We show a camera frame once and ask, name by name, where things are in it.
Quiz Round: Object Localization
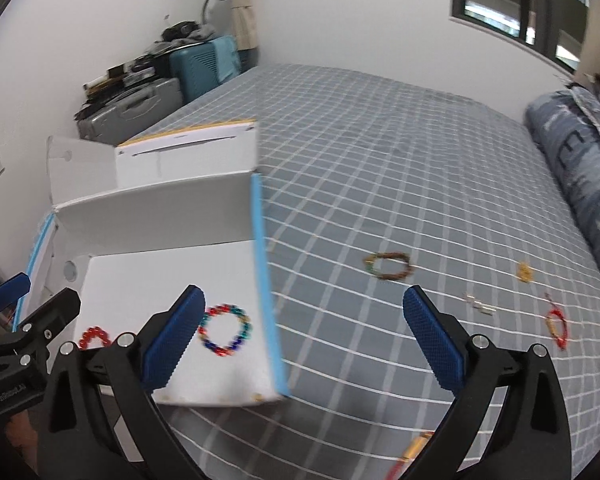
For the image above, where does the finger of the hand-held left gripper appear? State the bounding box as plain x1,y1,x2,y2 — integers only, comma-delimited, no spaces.
0,273,32,317
7,287,82,376

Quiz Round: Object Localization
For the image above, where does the grey suitcase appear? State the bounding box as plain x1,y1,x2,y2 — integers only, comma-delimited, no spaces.
77,77,183,143

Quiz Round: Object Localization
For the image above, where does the pile of dark clothes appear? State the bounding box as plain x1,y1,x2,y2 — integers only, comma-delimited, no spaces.
152,20,216,53

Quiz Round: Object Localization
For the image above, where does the white cardboard box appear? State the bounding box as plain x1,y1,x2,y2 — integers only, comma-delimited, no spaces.
11,119,291,461

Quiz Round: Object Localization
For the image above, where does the stack of books and boxes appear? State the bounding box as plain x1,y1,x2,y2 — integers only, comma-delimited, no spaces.
82,55,171,96

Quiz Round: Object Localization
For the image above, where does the multicoloured bead bracelet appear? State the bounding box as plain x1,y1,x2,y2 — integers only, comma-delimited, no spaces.
198,303,255,358

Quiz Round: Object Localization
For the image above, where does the teal suitcase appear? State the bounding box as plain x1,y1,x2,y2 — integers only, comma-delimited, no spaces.
169,35,243,106

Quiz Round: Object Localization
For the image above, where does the brown green bead bracelet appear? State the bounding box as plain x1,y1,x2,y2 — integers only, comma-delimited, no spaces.
364,251,413,282

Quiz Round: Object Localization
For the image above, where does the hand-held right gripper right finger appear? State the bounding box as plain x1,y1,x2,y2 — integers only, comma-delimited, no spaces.
402,285,573,480

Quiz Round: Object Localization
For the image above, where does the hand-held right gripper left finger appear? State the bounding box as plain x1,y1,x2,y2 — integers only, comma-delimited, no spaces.
36,284,211,480

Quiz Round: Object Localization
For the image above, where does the person's left forearm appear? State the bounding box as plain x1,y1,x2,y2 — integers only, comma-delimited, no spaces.
5,405,43,466

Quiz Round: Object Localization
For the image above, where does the red bead bracelet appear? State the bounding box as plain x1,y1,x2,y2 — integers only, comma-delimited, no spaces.
79,326,113,351

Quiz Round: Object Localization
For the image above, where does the red woven bracelet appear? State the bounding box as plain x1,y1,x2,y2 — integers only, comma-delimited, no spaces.
544,292,570,351

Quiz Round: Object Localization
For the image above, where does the orange yellow jewelry piece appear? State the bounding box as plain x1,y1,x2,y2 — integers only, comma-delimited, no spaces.
399,432,433,463

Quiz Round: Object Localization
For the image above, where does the grey checked bed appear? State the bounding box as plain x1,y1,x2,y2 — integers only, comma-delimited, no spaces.
150,63,600,480

